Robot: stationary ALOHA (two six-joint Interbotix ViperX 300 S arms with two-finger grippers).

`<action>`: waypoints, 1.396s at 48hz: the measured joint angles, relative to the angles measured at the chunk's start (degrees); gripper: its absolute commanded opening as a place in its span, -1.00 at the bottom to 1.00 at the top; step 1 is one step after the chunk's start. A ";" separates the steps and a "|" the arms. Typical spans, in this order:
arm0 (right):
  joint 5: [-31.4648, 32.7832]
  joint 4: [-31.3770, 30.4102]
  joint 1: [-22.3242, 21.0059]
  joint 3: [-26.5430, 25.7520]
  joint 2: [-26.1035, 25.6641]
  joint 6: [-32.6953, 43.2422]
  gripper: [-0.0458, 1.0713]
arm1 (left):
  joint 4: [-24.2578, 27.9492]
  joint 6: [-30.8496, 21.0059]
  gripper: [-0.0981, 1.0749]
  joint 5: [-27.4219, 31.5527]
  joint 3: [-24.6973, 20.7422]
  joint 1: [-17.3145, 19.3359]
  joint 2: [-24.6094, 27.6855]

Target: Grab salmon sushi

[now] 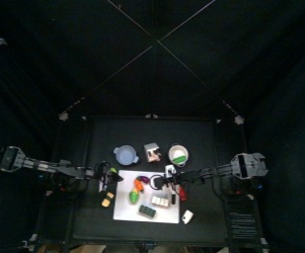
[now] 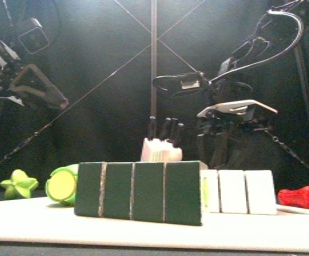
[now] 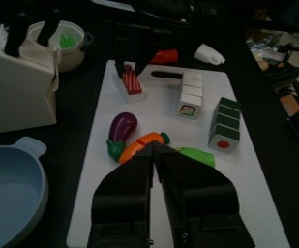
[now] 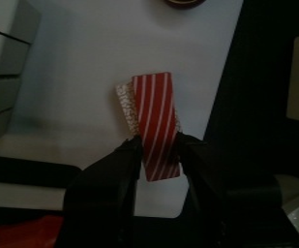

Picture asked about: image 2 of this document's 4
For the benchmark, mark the white toy knife block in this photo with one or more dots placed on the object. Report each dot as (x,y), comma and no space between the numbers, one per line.
(160,152)

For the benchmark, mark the green toy star fruit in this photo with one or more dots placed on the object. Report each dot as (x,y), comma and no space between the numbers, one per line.
(20,185)

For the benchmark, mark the green toy cucumber piece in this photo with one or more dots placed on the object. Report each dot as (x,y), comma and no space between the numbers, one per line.
(62,186)

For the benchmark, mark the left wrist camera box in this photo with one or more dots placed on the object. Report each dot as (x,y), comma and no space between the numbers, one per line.
(34,37)

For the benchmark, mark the red plastic toy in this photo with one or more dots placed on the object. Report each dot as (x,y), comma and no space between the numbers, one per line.
(304,199)

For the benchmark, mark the white rice block piece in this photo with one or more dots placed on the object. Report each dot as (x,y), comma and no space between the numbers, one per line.
(213,191)
(233,191)
(260,192)

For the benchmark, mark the dark green sushi roll piece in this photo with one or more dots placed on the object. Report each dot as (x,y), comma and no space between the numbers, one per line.
(119,190)
(88,188)
(184,193)
(149,191)

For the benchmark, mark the black side frame post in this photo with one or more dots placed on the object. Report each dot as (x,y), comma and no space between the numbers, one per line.
(307,110)

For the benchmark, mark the vertical black frame pole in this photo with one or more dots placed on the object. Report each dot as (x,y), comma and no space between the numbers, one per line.
(155,50)

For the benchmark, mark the white cutting board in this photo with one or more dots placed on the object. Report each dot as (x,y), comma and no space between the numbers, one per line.
(117,230)

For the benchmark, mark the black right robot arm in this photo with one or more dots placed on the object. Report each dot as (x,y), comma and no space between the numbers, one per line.
(268,33)

